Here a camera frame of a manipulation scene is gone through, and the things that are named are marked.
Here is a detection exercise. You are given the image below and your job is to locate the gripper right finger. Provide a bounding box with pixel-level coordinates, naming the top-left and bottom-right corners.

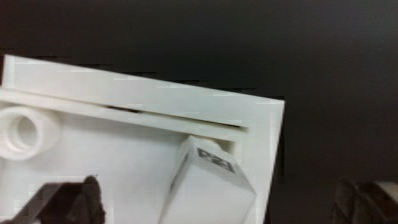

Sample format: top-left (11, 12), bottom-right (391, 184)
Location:
top-left (331, 179), bottom-right (398, 224)

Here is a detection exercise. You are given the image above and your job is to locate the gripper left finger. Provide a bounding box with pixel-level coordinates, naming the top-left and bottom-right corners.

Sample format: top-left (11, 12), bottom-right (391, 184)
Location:
top-left (6, 176), bottom-right (105, 224)

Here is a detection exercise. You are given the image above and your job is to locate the white leg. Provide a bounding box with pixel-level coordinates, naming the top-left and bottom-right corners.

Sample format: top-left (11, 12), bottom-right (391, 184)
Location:
top-left (159, 136), bottom-right (256, 224)

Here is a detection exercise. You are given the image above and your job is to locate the white square table top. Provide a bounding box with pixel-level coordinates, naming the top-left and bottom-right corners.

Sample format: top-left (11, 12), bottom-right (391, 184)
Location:
top-left (0, 101), bottom-right (191, 224)

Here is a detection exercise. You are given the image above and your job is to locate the white right obstacle block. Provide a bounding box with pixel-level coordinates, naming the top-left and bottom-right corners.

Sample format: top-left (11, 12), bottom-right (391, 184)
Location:
top-left (0, 56), bottom-right (285, 224)

